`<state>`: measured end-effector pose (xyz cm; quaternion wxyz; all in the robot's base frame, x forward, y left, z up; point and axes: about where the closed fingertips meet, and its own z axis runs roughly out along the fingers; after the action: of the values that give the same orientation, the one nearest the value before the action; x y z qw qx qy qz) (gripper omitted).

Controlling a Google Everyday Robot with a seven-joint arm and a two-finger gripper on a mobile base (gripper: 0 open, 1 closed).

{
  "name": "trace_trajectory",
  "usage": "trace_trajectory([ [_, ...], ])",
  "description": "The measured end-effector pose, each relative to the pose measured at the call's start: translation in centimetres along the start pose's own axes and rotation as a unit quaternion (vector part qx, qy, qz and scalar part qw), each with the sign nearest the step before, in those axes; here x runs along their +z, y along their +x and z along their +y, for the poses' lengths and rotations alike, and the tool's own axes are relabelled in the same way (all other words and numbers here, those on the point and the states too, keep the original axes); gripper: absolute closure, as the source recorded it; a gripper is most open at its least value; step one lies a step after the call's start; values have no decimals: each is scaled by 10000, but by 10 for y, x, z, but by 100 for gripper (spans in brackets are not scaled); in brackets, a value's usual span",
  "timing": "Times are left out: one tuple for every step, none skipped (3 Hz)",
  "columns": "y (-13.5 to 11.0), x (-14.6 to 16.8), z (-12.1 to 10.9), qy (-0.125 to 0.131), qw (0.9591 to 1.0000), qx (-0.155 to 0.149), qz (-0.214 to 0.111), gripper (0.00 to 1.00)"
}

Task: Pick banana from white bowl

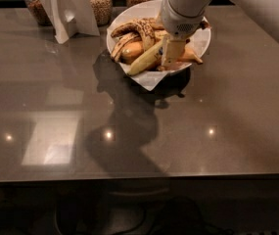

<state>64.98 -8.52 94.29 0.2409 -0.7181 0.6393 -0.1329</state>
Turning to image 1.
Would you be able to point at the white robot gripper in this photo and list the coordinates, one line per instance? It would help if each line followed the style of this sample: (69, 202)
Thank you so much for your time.
(179, 21)

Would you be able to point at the glass jar of grains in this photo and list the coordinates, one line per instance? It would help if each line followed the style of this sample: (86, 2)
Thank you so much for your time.
(102, 11)

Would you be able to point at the brown spotted banana bunch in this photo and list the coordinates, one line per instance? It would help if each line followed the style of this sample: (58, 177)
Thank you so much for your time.
(146, 30)

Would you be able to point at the white folded card stand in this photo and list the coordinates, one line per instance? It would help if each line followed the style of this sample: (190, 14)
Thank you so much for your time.
(70, 17)

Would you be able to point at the orange ripe banana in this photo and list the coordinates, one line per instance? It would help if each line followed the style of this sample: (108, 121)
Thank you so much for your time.
(133, 50)

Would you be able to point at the glass jar of nuts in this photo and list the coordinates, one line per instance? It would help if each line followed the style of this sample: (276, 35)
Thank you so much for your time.
(38, 12)

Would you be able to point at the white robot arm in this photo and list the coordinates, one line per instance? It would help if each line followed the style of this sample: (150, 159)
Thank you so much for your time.
(264, 12)

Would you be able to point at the white bowl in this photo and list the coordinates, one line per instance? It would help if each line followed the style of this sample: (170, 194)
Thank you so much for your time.
(199, 41)

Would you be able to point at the white paper napkin liner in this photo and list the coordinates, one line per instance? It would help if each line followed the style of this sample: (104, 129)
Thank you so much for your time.
(148, 80)

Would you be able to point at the yellow-green banana with sticker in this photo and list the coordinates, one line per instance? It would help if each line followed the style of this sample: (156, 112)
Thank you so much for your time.
(149, 57)

